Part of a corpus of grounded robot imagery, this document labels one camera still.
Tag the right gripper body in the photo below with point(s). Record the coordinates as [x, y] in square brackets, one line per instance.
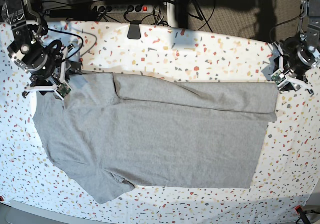
[46, 64]

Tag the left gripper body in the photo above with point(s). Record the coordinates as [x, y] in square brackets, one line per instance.
[294, 57]

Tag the grey T-shirt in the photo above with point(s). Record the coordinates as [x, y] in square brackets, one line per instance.
[113, 132]

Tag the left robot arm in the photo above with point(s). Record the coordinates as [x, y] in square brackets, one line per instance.
[309, 25]

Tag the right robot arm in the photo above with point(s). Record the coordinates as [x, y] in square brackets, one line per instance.
[28, 25]

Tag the white power strip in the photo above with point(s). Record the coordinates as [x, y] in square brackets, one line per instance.
[123, 8]

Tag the black table clip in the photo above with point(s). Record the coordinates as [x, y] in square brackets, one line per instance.
[134, 30]

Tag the white table leg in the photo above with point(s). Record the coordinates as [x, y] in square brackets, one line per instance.
[171, 14]

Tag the red table clamp right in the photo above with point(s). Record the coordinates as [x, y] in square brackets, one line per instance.
[299, 210]

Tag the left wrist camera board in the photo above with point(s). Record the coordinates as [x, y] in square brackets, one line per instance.
[277, 76]

